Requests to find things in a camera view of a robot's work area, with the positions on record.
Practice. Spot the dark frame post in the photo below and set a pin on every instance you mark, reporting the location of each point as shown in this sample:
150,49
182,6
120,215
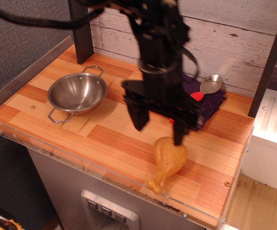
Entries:
82,37
264,81

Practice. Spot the purple folded cloth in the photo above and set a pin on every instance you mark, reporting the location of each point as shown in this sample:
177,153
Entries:
210,103

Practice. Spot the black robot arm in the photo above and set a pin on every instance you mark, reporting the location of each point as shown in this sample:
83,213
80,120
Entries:
161,35

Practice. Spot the yellow plastic chicken drumstick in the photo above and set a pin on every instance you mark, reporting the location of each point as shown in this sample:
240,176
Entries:
169,160

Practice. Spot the small steel frying pan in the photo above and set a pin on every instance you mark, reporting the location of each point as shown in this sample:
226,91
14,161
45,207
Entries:
77,93

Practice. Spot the silver toy kitchen cabinet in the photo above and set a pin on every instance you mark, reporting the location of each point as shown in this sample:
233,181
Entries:
64,183

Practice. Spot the dark right frame post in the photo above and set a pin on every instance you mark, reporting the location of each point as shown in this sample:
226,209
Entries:
264,81

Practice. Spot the yellow black object bottom left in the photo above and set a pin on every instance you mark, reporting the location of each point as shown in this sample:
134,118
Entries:
9,225

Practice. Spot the clear acrylic edge guard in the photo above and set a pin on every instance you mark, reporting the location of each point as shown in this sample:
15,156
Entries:
115,153

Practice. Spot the silver dispenser button panel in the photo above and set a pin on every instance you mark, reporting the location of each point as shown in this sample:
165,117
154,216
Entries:
104,214

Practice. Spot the dark left frame post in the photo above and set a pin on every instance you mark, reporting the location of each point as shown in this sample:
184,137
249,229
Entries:
82,37

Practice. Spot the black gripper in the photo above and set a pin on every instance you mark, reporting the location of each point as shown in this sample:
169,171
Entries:
161,91

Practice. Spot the red handled metal spoon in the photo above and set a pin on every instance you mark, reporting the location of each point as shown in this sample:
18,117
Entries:
210,85

